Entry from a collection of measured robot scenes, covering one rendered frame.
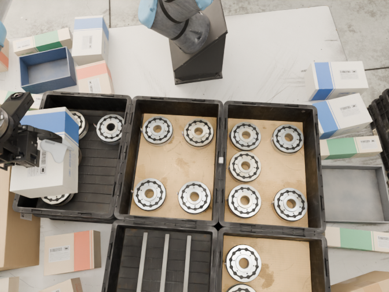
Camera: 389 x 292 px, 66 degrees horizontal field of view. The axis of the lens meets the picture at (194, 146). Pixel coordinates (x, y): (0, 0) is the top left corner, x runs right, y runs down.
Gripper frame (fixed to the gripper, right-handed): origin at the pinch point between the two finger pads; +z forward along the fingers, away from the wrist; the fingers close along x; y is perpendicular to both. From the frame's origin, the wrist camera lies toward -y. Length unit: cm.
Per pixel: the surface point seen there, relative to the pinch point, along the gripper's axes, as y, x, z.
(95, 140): -12.8, 3.3, 27.9
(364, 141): -3, 99, 35
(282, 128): -8, 68, 25
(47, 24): -146, -60, 112
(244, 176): 7, 52, 25
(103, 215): 14.9, 9.0, 17.6
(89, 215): 14.3, 5.0, 17.6
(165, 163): -1.5, 26.9, 27.8
